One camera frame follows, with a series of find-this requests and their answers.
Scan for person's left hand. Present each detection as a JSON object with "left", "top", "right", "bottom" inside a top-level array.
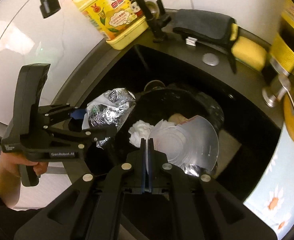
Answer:
[{"left": 0, "top": 152, "right": 48, "bottom": 208}]

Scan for black kitchen sink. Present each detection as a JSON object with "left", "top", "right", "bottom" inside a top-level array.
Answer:
[{"left": 51, "top": 8, "right": 285, "bottom": 203}]

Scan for chrome soap dispenser pump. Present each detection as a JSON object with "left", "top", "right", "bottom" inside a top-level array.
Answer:
[{"left": 261, "top": 73, "right": 294, "bottom": 138}]

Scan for yellow sponge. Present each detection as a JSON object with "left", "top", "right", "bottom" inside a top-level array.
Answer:
[{"left": 232, "top": 36, "right": 267, "bottom": 72}]

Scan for silver foil insulated bag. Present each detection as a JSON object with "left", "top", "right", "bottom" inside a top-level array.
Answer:
[{"left": 81, "top": 87, "right": 137, "bottom": 149}]

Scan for black faucet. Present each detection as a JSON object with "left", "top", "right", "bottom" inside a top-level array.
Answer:
[{"left": 40, "top": 0, "right": 171, "bottom": 50}]

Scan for yellow-label dark bottle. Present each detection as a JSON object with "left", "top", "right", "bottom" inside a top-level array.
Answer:
[{"left": 261, "top": 0, "right": 294, "bottom": 85}]

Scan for daisy pattern table cover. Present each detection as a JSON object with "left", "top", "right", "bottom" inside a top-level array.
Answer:
[{"left": 244, "top": 125, "right": 294, "bottom": 239}]

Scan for white tissue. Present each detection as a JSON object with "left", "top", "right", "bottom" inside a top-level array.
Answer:
[{"left": 129, "top": 120, "right": 154, "bottom": 148}]

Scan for yellow dish soap bottle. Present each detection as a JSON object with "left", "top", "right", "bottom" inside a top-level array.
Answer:
[{"left": 72, "top": 0, "right": 148, "bottom": 50}]

